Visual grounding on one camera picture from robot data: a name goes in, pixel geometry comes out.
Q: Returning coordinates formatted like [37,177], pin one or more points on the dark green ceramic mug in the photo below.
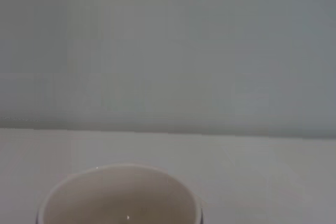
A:
[118,195]

